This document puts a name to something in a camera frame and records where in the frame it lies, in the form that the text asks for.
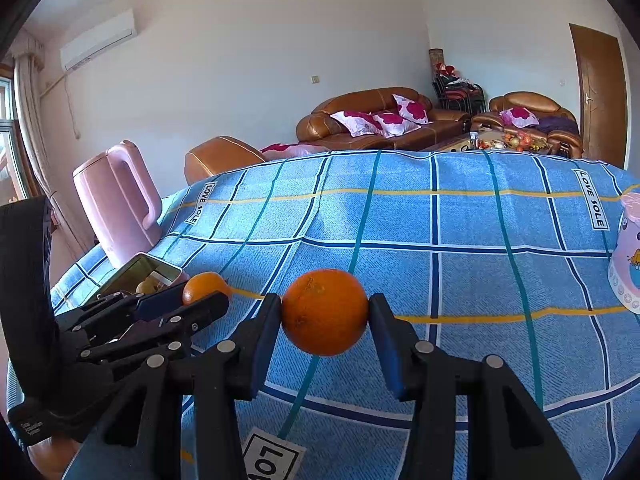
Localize smooth orange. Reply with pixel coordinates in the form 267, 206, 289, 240
182, 271, 232, 306

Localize large wrinkled orange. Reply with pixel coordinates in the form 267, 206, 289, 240
281, 269, 369, 356

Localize small kiwi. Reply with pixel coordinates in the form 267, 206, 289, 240
136, 275, 164, 295

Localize left hand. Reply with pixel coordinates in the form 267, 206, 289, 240
28, 434, 81, 480

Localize pink biscuit tin box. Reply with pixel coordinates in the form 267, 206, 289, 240
85, 252, 189, 304

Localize pink electric kettle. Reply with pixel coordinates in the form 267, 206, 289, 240
73, 140, 163, 269

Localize near brown leather seat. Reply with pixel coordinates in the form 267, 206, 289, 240
184, 136, 265, 184

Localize blue plaid tablecloth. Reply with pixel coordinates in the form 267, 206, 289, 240
4, 148, 640, 480

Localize pink cartoon plastic bucket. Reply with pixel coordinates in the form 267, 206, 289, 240
608, 192, 640, 314

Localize pink flowered cushion left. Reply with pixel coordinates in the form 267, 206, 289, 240
331, 110, 383, 138

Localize pink flowered cushion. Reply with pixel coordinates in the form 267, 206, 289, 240
331, 110, 383, 138
394, 94, 430, 126
373, 112, 421, 139

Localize white air conditioner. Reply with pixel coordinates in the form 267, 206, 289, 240
60, 9, 138, 72

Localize pink curtain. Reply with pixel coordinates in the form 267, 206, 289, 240
9, 29, 93, 259

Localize pink flowered cushion middle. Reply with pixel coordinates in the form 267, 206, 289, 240
373, 112, 421, 139

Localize long brown leather sofa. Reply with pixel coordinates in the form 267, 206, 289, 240
296, 87, 471, 152

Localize pink flowered cushion right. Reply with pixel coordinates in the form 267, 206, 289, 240
394, 94, 430, 126

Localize coffee table with fruit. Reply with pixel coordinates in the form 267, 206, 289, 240
427, 128, 552, 155

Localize armchair pink cushion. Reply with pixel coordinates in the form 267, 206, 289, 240
499, 106, 539, 129

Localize brown leather armchair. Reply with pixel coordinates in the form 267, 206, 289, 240
471, 91, 584, 158

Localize stacked dark chairs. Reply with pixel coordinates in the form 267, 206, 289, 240
433, 75, 487, 116

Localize brown wooden door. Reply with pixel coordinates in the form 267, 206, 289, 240
570, 24, 627, 168

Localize window with frame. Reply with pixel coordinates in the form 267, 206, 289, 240
1, 62, 38, 205

